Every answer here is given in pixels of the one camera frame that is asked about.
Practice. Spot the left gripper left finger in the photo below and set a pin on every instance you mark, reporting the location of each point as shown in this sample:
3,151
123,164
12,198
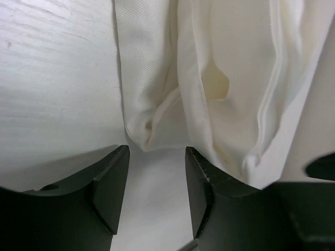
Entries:
80,212

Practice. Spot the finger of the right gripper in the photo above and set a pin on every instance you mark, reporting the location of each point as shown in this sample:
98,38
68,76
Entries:
321,168

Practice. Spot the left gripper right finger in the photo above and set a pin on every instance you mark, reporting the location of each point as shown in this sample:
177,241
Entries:
227,214

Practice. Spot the white pleated skirt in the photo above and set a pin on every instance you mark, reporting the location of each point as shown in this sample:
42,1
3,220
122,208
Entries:
229,78

